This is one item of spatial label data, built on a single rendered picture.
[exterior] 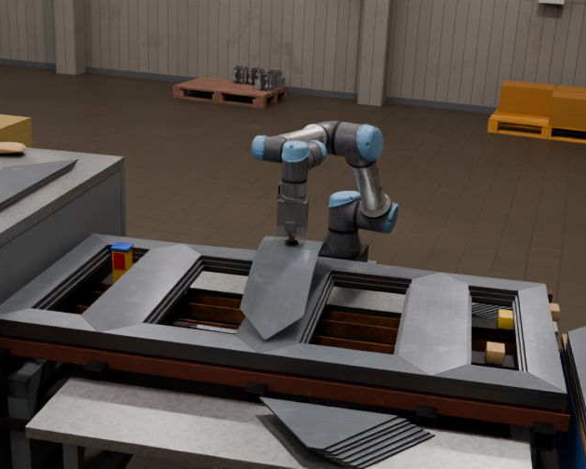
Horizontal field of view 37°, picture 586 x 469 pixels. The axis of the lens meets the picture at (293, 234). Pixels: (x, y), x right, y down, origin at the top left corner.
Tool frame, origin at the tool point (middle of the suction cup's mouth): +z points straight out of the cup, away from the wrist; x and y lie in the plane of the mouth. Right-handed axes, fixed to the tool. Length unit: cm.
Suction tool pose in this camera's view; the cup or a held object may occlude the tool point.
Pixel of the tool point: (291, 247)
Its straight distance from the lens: 259.7
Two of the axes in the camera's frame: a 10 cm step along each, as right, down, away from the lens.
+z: -0.4, 9.4, 3.3
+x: 1.6, -3.2, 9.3
